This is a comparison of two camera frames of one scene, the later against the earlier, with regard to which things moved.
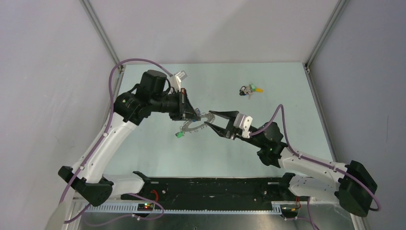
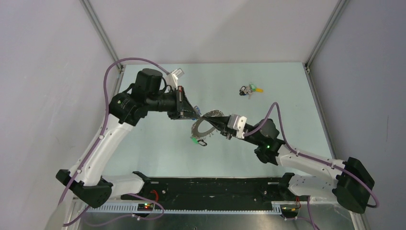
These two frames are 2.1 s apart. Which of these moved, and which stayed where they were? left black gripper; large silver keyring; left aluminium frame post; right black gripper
Moved: large silver keyring
Stayed: left aluminium frame post; left black gripper; right black gripper
